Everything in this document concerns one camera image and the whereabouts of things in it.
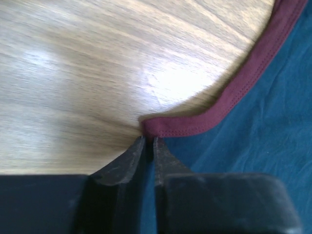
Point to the navy tank top maroon trim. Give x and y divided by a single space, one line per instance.
262 122

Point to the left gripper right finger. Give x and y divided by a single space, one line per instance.
219 203

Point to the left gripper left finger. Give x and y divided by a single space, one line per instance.
112 198

